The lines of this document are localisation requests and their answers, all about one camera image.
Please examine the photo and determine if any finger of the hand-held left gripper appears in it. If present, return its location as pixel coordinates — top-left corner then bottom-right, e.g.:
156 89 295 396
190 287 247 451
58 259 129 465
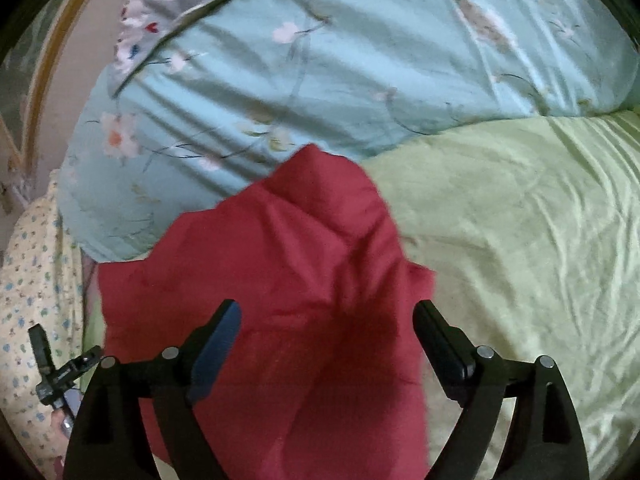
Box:
75 345 104 370

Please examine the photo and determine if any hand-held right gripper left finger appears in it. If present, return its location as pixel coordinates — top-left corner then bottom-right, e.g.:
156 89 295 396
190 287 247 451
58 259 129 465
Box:
62 299 243 480

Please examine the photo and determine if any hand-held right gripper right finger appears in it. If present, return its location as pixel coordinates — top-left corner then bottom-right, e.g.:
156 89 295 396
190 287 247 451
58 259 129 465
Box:
412 300 593 480

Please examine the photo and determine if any red quilted jacket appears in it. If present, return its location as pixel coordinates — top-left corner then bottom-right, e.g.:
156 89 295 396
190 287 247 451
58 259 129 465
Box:
97 142 437 480

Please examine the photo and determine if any person's left hand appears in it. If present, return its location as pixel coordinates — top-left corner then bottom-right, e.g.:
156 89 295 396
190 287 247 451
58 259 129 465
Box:
49 406 77 438

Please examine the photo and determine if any yellow printed pillow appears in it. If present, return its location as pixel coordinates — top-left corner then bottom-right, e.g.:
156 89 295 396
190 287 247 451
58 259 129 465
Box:
0 167 101 480

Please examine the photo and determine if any light green bed sheet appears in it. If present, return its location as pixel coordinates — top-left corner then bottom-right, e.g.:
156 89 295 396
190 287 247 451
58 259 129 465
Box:
80 110 640 480

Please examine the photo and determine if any teal floral quilt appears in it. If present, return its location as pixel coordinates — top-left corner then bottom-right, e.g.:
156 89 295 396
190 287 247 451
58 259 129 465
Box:
56 0 633 265

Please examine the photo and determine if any grey bird print cloth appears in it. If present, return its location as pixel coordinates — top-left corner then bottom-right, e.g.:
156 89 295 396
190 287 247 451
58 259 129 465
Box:
111 0 261 83

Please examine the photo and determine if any yellow framed wall picture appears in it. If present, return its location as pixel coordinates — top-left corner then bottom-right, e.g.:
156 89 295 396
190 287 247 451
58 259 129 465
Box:
0 0 118 181

